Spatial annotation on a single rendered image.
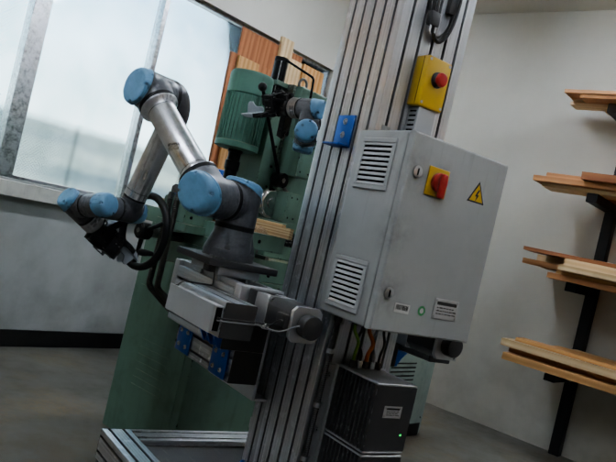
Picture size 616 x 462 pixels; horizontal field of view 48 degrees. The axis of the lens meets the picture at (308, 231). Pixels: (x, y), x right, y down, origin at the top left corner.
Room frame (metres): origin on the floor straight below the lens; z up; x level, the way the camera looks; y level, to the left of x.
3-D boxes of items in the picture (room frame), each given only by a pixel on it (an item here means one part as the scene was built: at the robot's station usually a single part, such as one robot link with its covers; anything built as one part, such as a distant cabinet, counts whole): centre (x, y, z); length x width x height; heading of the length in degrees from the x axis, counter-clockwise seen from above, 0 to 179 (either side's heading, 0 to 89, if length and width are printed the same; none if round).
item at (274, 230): (2.70, 0.31, 0.92); 0.67 x 0.02 x 0.04; 49
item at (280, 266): (2.83, 0.28, 0.76); 0.57 x 0.45 x 0.09; 139
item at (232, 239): (2.00, 0.21, 0.87); 0.15 x 0.15 x 0.10
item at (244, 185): (1.99, 0.21, 0.98); 0.13 x 0.12 x 0.14; 147
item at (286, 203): (2.78, 0.12, 1.02); 0.09 x 0.07 x 0.12; 49
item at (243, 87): (2.74, 0.36, 1.35); 0.18 x 0.18 x 0.31
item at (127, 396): (2.83, 0.28, 0.35); 0.58 x 0.45 x 0.71; 139
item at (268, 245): (2.64, 0.40, 0.87); 0.61 x 0.30 x 0.06; 49
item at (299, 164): (2.80, 0.10, 1.22); 0.09 x 0.08 x 0.15; 139
